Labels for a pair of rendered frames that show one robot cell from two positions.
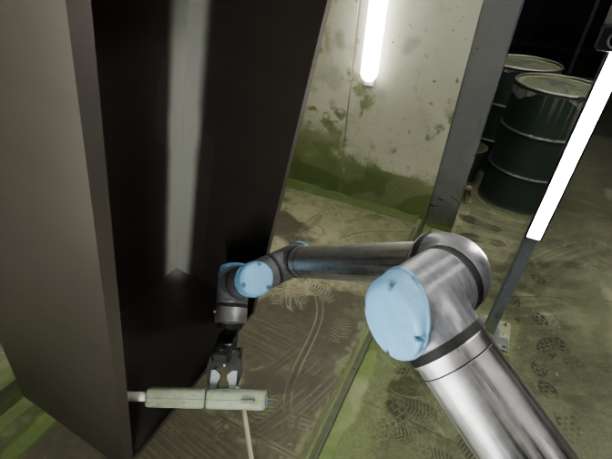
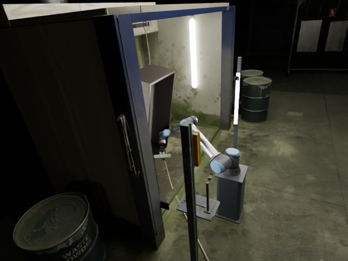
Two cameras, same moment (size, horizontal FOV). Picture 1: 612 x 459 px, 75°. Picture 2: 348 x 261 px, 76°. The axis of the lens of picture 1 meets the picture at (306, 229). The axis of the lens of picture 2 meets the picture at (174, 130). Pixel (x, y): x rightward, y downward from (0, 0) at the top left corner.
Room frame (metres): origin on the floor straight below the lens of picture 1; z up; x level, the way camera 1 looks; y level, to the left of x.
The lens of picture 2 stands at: (-1.89, -0.23, 2.26)
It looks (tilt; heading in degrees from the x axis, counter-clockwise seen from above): 28 degrees down; 5
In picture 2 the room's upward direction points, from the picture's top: 5 degrees counter-clockwise
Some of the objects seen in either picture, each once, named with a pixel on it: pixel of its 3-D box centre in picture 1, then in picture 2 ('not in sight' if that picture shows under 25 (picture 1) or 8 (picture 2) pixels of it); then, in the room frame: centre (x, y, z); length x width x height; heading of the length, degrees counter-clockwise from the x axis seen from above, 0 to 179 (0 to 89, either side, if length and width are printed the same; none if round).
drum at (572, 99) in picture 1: (536, 146); (255, 100); (2.76, -1.63, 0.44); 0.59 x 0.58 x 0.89; 170
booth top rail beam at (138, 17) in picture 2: not in sight; (201, 11); (1.02, -0.40, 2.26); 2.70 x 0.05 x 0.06; 156
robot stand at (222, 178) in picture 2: not in sight; (230, 191); (0.14, -0.65, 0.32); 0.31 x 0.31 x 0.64; 66
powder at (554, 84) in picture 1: (560, 86); (257, 81); (2.77, -1.63, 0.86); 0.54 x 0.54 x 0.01
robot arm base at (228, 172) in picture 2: not in sight; (231, 167); (0.14, -0.65, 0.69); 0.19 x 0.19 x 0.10
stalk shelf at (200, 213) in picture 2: not in sight; (198, 205); (-0.50, -0.25, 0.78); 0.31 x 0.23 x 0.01; 66
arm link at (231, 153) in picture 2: not in sight; (231, 157); (0.13, -0.64, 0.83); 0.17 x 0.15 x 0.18; 131
